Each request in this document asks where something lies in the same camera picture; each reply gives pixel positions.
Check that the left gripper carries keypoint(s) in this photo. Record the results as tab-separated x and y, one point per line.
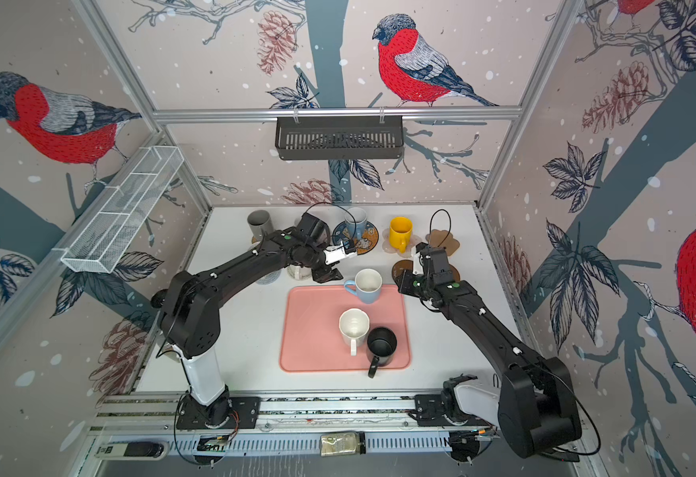
327	274

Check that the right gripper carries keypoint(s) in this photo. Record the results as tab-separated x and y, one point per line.
405	285

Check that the dark glossy round coaster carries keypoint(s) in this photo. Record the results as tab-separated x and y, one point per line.
400	267

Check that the cork flower coaster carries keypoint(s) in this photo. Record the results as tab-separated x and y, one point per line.
443	239

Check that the pink flower coaster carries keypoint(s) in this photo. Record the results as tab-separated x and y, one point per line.
389	249

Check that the grey mug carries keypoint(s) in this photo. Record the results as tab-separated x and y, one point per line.
260	223

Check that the blue cartoon round coaster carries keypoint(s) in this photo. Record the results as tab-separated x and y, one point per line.
363	244

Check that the yellow mug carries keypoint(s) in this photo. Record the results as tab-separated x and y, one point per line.
401	229

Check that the white blue mug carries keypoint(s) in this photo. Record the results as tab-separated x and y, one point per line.
366	285

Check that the black mug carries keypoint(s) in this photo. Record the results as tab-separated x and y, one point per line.
381	344

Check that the pink serving tray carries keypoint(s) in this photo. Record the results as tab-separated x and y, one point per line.
312	341

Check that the brown round wooden coaster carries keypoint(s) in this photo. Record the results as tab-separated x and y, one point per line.
456	274

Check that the red interior white mug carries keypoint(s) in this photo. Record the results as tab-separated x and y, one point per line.
299	272

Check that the grey woven round coaster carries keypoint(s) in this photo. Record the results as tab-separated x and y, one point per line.
269	278

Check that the light blue mug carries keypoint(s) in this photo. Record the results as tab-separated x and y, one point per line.
356	220

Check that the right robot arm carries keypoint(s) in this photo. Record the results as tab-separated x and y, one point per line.
534	407

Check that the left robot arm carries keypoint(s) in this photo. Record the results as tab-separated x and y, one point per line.
190	305

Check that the taped small box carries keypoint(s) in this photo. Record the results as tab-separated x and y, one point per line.
342	444

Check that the black white power strip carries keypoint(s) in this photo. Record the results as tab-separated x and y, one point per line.
132	450

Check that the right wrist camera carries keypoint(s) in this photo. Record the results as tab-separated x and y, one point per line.
433	259

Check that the black wall basket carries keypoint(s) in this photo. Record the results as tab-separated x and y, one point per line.
339	138

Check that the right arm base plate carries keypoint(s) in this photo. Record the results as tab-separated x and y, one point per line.
434	410

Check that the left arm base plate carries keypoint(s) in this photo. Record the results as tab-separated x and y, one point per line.
246	411

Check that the white wire basket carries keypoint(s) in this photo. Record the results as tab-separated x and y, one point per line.
108	235

